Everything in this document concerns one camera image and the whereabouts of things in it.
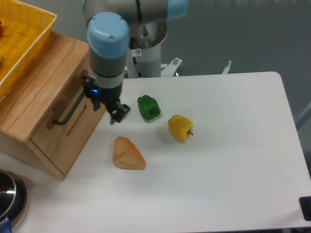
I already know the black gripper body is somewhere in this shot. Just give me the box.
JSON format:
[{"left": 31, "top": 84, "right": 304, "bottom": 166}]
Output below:
[{"left": 92, "top": 75, "right": 123, "bottom": 112}]

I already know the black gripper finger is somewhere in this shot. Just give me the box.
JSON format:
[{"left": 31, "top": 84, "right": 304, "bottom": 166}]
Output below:
[
  {"left": 110, "top": 102, "right": 131, "bottom": 125},
  {"left": 82, "top": 76, "right": 101, "bottom": 111}
]

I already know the wooden top drawer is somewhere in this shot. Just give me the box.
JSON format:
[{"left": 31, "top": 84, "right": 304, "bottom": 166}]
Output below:
[{"left": 30, "top": 69, "right": 106, "bottom": 179}]

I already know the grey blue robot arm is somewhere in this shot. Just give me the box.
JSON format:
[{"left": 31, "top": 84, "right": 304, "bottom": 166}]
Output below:
[{"left": 82, "top": 0, "right": 188, "bottom": 123}]

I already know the wooden drawer cabinet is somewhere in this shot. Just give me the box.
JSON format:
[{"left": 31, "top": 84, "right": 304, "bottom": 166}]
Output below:
[{"left": 0, "top": 32, "right": 91, "bottom": 179}]

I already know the green bell pepper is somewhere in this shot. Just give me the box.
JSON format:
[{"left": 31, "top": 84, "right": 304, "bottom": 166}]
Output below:
[{"left": 137, "top": 95, "right": 161, "bottom": 120}]

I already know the orange bread wedge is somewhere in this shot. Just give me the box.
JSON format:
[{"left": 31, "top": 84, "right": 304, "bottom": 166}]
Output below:
[{"left": 112, "top": 136, "right": 146, "bottom": 170}]

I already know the yellow bell pepper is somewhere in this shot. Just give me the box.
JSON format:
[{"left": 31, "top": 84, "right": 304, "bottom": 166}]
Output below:
[{"left": 168, "top": 115, "right": 193, "bottom": 142}]

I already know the yellow plastic basket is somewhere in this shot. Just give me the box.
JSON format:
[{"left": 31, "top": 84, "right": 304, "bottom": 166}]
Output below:
[{"left": 0, "top": 0, "right": 57, "bottom": 97}]

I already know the black table corner device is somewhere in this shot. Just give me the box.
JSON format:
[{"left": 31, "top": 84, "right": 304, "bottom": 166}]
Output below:
[{"left": 299, "top": 196, "right": 311, "bottom": 221}]

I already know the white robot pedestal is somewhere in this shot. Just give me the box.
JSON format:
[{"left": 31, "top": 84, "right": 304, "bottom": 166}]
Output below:
[{"left": 126, "top": 20, "right": 168, "bottom": 79}]

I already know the steel pot with blue handle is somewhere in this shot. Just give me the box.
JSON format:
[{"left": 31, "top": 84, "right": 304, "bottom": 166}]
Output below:
[{"left": 0, "top": 169, "right": 28, "bottom": 233}]

